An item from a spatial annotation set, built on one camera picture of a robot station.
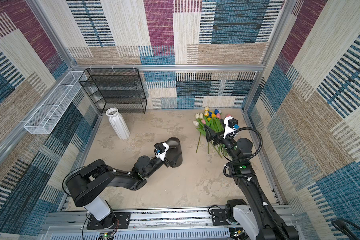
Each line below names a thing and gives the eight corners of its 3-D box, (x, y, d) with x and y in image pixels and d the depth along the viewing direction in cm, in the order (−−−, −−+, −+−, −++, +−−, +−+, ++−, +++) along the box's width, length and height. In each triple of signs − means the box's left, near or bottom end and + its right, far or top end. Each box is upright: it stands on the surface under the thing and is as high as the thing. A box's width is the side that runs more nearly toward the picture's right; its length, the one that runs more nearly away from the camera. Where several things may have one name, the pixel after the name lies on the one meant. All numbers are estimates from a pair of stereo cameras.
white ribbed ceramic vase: (117, 140, 106) (103, 117, 87) (120, 131, 111) (107, 107, 92) (129, 140, 106) (117, 117, 87) (131, 131, 111) (120, 107, 92)
